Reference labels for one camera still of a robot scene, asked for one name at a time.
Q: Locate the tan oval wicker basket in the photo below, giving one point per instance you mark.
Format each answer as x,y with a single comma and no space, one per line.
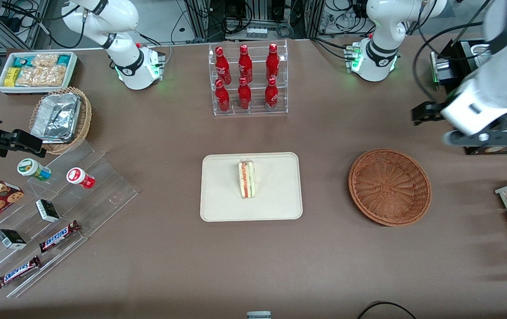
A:
84,119

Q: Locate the cream rectangular tray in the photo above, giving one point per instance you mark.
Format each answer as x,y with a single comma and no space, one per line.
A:
222,190

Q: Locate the yellow snack packet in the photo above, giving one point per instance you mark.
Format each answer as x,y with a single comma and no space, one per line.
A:
12,77

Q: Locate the clear acrylic stepped display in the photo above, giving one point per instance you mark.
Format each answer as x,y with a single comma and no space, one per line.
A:
103,195

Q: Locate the silver foil tray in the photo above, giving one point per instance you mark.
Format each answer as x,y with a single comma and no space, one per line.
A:
56,117

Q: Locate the red cola bottle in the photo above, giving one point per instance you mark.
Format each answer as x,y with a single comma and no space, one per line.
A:
271,95
244,96
245,64
222,98
272,62
221,66

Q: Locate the brown round wicker basket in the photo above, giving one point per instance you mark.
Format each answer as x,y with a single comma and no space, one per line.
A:
388,186

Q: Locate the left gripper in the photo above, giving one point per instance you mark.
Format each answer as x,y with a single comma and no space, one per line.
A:
430,110

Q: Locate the teal snack packet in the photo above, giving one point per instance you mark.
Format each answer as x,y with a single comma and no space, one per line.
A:
23,61
64,60

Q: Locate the brown snickers bar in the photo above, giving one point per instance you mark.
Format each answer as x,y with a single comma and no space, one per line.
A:
16,272
58,237

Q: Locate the triangular sandwich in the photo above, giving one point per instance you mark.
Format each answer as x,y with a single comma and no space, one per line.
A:
247,179

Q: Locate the clear acrylic bottle rack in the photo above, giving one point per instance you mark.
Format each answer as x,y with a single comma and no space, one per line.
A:
255,113

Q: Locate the green lid yogurt cup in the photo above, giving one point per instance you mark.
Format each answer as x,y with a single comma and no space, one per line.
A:
29,167

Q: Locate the black control box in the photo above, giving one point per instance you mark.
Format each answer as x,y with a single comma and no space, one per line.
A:
450,66

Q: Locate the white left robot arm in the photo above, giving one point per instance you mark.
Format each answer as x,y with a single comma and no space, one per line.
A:
377,62

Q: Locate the white plastic snack bin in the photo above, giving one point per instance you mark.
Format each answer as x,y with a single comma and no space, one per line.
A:
36,90

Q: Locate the small grey device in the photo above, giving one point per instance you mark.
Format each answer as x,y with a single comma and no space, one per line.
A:
259,315

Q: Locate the small black white carton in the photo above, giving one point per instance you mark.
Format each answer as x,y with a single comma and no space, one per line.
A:
47,210
10,239

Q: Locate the white power strip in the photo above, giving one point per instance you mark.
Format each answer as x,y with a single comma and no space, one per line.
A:
257,33

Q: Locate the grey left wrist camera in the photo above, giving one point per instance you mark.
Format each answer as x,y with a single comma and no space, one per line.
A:
466,139

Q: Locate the red lid yogurt cup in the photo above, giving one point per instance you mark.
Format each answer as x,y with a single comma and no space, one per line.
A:
77,176

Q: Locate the small clear cracker bag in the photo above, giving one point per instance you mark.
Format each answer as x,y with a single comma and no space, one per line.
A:
45,60

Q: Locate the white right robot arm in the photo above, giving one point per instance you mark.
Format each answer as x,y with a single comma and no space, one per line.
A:
127,66

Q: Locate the large clear cracker bag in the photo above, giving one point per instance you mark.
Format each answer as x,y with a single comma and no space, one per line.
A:
43,76

